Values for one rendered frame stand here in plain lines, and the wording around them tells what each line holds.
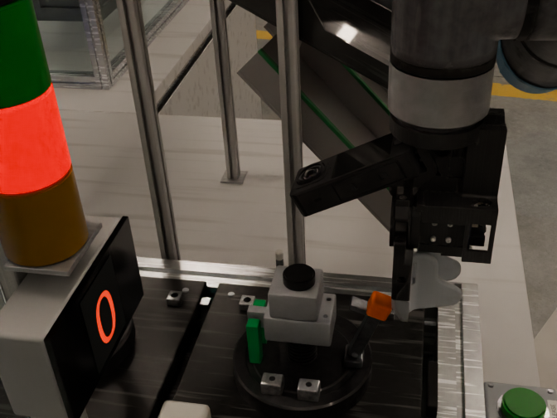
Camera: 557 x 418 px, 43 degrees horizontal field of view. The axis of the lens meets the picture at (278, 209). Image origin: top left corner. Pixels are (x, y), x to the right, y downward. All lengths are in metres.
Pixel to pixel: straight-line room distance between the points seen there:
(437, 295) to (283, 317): 0.14
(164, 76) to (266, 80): 0.87
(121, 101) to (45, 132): 1.19
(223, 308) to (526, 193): 2.15
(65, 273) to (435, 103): 0.27
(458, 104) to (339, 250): 0.59
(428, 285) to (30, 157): 0.36
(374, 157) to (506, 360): 0.43
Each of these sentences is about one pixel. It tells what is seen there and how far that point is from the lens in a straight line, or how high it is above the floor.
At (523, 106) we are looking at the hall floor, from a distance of 3.52.
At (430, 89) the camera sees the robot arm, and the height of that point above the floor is 1.30.
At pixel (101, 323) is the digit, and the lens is 0.48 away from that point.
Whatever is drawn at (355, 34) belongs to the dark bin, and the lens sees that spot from 0.84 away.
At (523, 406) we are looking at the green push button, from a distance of 0.73.
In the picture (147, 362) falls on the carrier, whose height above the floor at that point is 0.97.
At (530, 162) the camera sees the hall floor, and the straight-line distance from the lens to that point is 3.07.
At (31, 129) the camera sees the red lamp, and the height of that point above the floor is 1.35.
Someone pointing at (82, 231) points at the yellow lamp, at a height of 1.27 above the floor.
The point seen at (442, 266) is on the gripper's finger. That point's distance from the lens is 0.66.
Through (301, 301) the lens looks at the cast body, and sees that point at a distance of 0.65.
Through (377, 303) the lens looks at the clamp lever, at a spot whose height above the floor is 1.07.
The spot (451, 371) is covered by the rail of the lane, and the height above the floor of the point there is 0.96.
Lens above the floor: 1.51
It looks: 34 degrees down
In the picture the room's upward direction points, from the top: 3 degrees counter-clockwise
